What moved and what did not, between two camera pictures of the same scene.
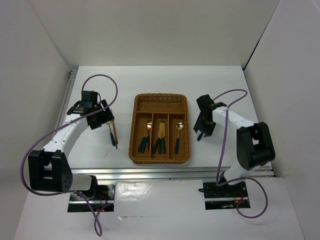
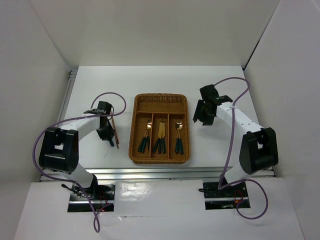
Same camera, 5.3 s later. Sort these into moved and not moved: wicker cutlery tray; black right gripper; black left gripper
Moved: black right gripper; black left gripper
Not moved: wicker cutlery tray
